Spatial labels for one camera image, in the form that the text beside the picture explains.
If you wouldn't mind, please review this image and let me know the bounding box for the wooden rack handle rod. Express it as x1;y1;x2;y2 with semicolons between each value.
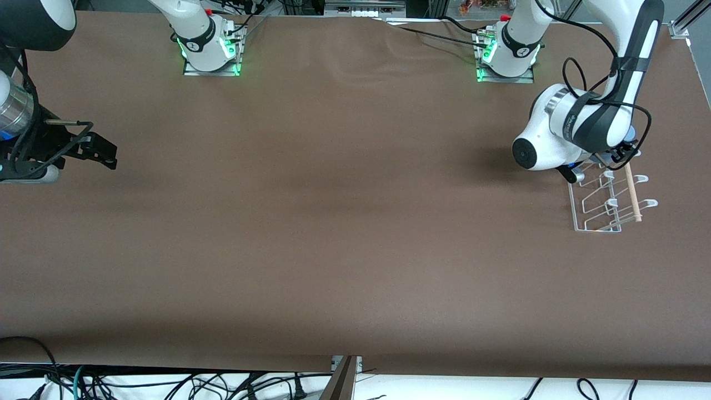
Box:
623;164;643;223

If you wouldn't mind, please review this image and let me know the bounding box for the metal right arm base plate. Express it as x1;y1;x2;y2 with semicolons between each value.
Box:
183;22;243;77

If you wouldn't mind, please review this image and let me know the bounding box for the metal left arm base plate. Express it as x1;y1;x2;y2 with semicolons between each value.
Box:
475;28;535;84

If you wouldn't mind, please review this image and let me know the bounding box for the silver aluminium frame profile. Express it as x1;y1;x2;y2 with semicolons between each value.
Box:
669;0;711;39

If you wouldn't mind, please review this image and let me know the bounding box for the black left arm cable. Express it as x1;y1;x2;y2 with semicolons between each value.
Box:
532;0;653;171

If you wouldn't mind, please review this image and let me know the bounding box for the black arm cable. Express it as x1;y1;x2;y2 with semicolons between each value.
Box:
532;0;653;171
0;47;94;174

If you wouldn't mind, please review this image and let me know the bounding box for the grey power strip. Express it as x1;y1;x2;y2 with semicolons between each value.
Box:
324;0;407;18

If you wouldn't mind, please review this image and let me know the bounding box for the white wire cup rack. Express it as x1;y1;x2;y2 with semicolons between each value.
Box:
568;153;659;233

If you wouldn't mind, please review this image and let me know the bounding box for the grey metal table bracket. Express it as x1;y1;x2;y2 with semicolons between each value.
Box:
331;356;363;374

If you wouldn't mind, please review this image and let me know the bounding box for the short black table cable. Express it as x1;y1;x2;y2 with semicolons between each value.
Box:
442;16;485;33

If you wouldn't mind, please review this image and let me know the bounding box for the long black table cable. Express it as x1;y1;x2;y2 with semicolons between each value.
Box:
383;20;490;49

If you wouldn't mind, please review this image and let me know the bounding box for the brown wooden table post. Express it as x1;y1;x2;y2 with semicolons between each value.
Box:
319;356;357;400

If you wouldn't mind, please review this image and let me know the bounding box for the green floor cable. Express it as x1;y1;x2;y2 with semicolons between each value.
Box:
72;366;91;400

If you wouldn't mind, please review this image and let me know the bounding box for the thick black floor cable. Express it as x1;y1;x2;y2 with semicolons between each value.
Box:
0;336;57;385

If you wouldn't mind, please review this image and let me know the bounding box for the orange red background object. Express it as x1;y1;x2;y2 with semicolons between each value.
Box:
459;0;515;16

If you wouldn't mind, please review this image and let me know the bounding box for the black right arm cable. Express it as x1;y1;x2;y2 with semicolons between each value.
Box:
0;47;94;174

